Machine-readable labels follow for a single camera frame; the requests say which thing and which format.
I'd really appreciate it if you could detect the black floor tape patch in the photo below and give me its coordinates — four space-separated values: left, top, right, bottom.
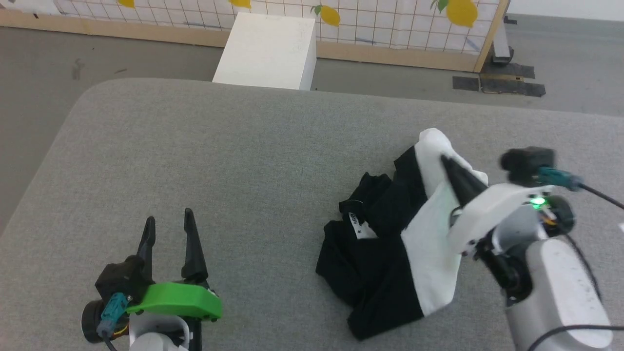
452 62 546 98

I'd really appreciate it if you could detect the grey metal panel stand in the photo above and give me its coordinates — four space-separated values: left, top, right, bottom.
491 21 515 66

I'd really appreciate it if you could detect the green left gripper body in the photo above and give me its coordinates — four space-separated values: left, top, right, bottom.
126 282 223 323

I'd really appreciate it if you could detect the white rectangular box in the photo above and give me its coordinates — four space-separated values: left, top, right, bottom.
213 12 317 91

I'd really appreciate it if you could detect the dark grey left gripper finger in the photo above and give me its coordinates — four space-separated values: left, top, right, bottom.
181 208 210 289
136 216 156 285

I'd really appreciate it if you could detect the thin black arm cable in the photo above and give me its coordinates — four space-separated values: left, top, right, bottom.
526 324 624 351

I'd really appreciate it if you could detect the lemon print partition panel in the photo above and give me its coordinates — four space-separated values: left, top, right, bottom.
0 0 511 73

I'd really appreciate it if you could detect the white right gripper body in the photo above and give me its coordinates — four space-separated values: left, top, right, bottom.
448 182 576 255

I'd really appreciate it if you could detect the thin black camera cable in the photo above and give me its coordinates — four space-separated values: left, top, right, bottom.
579 182 624 211

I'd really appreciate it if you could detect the black and white garment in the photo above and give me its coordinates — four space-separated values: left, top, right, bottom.
315 128 489 341

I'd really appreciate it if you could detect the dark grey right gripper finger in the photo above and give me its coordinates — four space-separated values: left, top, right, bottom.
440 155 488 206

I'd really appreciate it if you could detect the grey fabric sofa surface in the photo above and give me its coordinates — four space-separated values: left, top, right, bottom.
0 78 624 351

